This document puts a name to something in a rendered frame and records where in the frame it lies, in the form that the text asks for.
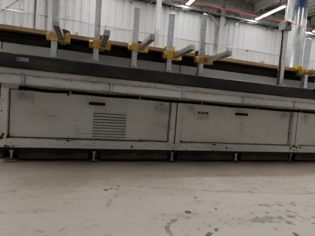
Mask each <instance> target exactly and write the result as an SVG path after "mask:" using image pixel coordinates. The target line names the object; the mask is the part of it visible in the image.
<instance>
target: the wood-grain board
mask: <svg viewBox="0 0 315 236"><path fill-rule="evenodd" d="M0 30H3V31H10V32H17V33H23V34H30V35H36V36H43V37H45V36H46V33H47V32H50V31H47V30H40V29H32V28H26V27H19V26H13V25H6V24H0ZM70 36H71V38H70V40H72V41H79V42H85V43H89V41H90V40H93V39H94V38H93V37H85V36H78V35H72V34H70ZM110 42H111V46H114V47H121V48H128V43H125V42H118V41H112V40H110ZM148 51H149V52H156V53H163V51H165V49H164V48H158V47H152V46H149V47H148ZM209 56H211V55H205V57H209ZM183 57H189V58H195V53H192V52H190V53H187V54H185V55H183ZM216 61H218V62H225V63H232V64H238V65H245V66H254V67H260V68H267V69H274V70H278V66H277V65H270V64H264V63H258V62H252V61H245V60H239V59H231V58H223V59H219V60H216ZM284 71H287V72H294V73H296V72H297V71H294V68H292V67H285V69H284Z"/></svg>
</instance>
